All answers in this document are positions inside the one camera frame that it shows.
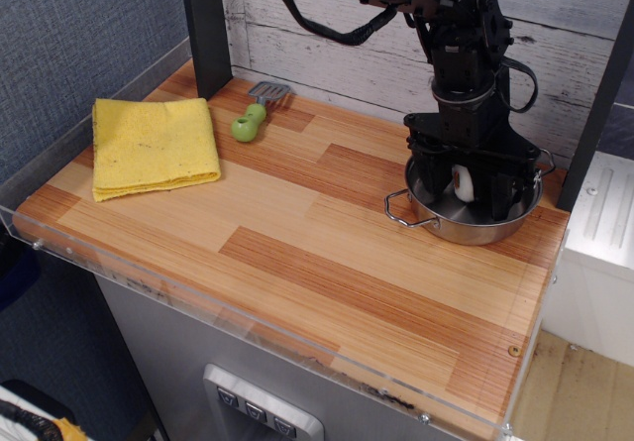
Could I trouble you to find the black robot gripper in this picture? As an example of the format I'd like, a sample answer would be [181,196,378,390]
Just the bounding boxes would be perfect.
[404,66,541,221]

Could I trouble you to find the plush sushi roll toy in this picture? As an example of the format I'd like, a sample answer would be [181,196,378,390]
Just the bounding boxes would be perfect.
[452,165,476,203]

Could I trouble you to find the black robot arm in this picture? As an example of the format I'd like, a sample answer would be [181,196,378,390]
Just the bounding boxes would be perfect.
[359,0,540,221]

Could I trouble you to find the stainless steel pan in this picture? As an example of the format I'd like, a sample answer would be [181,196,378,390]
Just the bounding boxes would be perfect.
[384,149,556,246]

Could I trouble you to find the white box at right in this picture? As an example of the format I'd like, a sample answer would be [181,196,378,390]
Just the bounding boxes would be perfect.
[542,152,633,366]

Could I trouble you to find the silver dispenser button panel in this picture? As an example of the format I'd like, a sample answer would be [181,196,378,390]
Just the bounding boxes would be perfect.
[203,364,325,440]

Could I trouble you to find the folded yellow cloth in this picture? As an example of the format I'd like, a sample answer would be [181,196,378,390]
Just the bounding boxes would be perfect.
[92,98,221,202]

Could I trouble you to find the silver toy fridge cabinet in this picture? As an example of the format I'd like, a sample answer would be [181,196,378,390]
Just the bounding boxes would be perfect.
[96,275,476,441]

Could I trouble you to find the clear acrylic table guard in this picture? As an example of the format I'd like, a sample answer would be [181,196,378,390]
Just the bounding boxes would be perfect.
[0,39,571,441]

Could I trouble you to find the black yellow object bottom left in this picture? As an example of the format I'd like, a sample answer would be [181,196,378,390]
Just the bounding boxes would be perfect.
[1,400,88,441]

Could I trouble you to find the dark right vertical post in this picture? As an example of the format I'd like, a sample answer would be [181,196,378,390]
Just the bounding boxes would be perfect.
[557,0,633,211]

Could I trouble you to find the dark vertical post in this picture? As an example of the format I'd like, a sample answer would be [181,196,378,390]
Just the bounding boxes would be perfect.
[557,0,633,211]
[183,0,233,99]

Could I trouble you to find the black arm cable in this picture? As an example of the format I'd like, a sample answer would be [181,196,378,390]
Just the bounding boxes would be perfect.
[266,0,400,47]

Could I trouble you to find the green handled grey toy spatula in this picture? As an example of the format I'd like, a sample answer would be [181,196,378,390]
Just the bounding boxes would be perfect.
[231,81,290,143]

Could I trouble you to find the dark left vertical post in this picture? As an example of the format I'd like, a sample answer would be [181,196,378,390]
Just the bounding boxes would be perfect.
[183,0,233,99]

